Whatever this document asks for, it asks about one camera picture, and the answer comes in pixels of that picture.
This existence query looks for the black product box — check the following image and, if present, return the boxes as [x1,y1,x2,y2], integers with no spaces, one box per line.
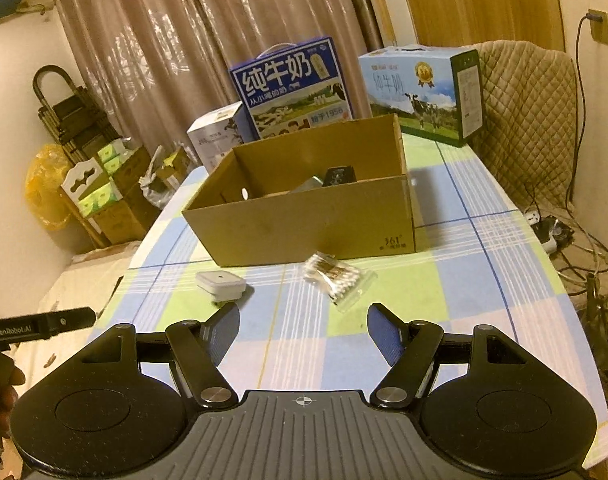
[324,166,357,186]

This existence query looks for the silver foil pouch green top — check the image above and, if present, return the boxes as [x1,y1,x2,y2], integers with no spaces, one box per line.
[292,176,324,193]

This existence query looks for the white flat charger case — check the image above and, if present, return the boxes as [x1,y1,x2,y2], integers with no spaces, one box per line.
[196,270,246,302]

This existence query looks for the bag of cotton swabs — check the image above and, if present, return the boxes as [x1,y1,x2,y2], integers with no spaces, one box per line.
[303,252,376,312]

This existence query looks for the checkered tablecloth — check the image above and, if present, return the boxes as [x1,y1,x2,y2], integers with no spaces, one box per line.
[86,133,608,470]

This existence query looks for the yellow plastic bag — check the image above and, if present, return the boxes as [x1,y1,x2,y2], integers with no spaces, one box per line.
[24,144,72,231]

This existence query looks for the white plastic bag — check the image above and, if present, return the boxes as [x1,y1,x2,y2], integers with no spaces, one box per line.
[138,145,180,209]

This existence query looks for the cardboard boxes with tissue packs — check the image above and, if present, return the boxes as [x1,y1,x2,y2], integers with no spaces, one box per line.
[58,138,190,246]

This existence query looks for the brown cardboard box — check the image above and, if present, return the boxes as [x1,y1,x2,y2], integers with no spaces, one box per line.
[182,115,416,266]

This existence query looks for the white small appliance box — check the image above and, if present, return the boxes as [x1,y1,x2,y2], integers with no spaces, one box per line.
[187,101,257,172]

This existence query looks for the black folding hand cart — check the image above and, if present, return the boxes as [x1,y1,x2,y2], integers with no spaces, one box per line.
[33,65,120,165]

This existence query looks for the beige quilted chair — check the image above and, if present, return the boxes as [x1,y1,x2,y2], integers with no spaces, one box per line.
[471,40,577,209]

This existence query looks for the light blue milk carton box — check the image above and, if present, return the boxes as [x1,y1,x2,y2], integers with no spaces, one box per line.
[358,44,484,148]

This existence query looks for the dark blue milk carton box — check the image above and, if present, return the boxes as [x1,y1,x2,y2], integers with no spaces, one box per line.
[229,36,353,139]

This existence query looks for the beige curtain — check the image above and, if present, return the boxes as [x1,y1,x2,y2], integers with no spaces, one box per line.
[56,0,374,150]

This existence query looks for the white power strip with cables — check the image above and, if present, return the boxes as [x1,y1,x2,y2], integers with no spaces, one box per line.
[523,204,608,281]

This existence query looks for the black power cable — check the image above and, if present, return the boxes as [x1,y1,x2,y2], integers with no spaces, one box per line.
[563,14,596,206]

